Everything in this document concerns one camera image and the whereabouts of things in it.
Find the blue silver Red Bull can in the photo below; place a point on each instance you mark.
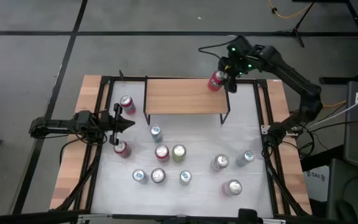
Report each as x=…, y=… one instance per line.
x=185, y=177
x=245, y=158
x=156, y=134
x=140, y=176

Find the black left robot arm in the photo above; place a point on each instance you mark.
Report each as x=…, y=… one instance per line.
x=51, y=126

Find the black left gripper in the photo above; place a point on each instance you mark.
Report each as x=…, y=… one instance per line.
x=107, y=123

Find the wooden shelf with black legs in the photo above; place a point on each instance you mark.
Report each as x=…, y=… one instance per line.
x=182, y=96

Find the black tripod stand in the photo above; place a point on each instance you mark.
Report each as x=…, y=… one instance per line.
x=295, y=30

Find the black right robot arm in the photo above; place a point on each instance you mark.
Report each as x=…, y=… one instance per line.
x=291, y=74

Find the green Sanzo can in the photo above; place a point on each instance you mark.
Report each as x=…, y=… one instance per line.
x=179, y=153

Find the red and black Coca-Cola can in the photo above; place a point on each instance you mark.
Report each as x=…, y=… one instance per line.
x=123, y=150

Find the silver and pink can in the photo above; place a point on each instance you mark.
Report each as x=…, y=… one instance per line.
x=232, y=188

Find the red Fanta can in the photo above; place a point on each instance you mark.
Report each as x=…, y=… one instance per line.
x=214, y=83
x=128, y=107
x=162, y=153

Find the black metal bar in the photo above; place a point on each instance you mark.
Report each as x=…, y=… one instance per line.
x=26, y=217

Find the silver aluminium rail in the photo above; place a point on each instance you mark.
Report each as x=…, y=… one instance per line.
x=135, y=216

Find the silver Diet Coke can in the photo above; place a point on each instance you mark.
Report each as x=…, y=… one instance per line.
x=220, y=162
x=158, y=175

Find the black metal table frame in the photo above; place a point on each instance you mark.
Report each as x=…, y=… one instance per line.
x=92, y=186

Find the white printed box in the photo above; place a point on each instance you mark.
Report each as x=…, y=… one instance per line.
x=315, y=186

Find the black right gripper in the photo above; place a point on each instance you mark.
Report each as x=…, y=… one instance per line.
x=241, y=57

